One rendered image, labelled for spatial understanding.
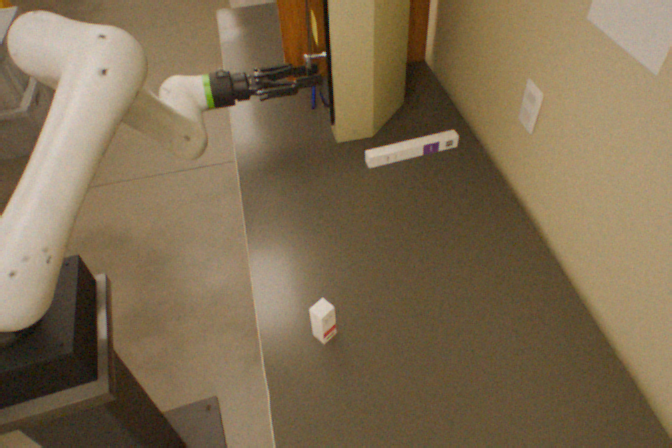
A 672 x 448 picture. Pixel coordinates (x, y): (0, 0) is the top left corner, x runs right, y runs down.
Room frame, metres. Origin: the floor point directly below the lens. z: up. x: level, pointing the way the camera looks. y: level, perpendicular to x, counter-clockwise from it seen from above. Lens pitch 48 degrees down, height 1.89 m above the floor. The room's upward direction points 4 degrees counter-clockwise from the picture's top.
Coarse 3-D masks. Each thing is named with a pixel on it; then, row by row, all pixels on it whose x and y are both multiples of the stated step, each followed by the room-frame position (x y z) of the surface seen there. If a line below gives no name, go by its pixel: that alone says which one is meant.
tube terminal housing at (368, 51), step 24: (336, 0) 1.20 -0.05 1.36; (360, 0) 1.21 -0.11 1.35; (384, 0) 1.26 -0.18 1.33; (408, 0) 1.36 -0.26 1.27; (336, 24) 1.20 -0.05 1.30; (360, 24) 1.21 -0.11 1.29; (384, 24) 1.26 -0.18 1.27; (408, 24) 1.37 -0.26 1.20; (336, 48) 1.20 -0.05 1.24; (360, 48) 1.21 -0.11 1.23; (384, 48) 1.26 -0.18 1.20; (336, 72) 1.20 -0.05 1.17; (360, 72) 1.21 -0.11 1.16; (384, 72) 1.26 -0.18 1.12; (336, 96) 1.20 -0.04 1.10; (360, 96) 1.21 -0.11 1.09; (384, 96) 1.27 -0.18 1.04; (336, 120) 1.20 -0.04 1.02; (360, 120) 1.21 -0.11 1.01; (384, 120) 1.27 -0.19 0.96
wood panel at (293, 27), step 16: (288, 0) 1.55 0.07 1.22; (416, 0) 1.62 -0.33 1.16; (288, 16) 1.55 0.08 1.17; (304, 16) 1.56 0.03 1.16; (416, 16) 1.62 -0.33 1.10; (288, 32) 1.55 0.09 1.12; (304, 32) 1.56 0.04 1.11; (416, 32) 1.62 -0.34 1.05; (288, 48) 1.55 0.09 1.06; (304, 48) 1.56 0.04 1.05; (416, 48) 1.62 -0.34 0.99; (304, 64) 1.56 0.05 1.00
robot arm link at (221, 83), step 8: (216, 72) 1.22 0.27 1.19; (224, 72) 1.21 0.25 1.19; (216, 80) 1.19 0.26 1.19; (224, 80) 1.19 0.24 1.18; (232, 80) 1.20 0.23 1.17; (216, 88) 1.17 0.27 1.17; (224, 88) 1.17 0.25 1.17; (232, 88) 1.18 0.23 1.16; (216, 96) 1.16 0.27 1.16; (224, 96) 1.16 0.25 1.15; (232, 96) 1.16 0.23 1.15; (216, 104) 1.16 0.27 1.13; (224, 104) 1.16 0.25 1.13; (232, 104) 1.17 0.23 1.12
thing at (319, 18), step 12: (312, 0) 1.37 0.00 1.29; (324, 0) 1.20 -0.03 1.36; (312, 12) 1.38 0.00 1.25; (324, 12) 1.20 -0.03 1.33; (324, 24) 1.20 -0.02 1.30; (312, 36) 1.43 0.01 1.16; (324, 36) 1.21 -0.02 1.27; (312, 48) 1.45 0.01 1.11; (324, 48) 1.22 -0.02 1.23; (312, 60) 1.47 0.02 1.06; (324, 60) 1.24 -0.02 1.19; (324, 72) 1.25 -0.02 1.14; (324, 84) 1.27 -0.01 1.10; (324, 96) 1.28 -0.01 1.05; (324, 108) 1.30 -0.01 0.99
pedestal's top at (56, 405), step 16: (96, 288) 0.73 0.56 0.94; (96, 304) 0.68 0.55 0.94; (96, 320) 0.64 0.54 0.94; (112, 320) 0.66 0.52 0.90; (112, 336) 0.62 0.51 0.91; (112, 352) 0.57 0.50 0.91; (112, 368) 0.53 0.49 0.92; (96, 384) 0.49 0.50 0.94; (112, 384) 0.49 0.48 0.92; (32, 400) 0.46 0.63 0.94; (48, 400) 0.46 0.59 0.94; (64, 400) 0.46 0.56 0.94; (80, 400) 0.45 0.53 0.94; (96, 400) 0.46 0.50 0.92; (0, 416) 0.43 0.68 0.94; (16, 416) 0.43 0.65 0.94; (32, 416) 0.43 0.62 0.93; (48, 416) 0.44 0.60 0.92; (0, 432) 0.41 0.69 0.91
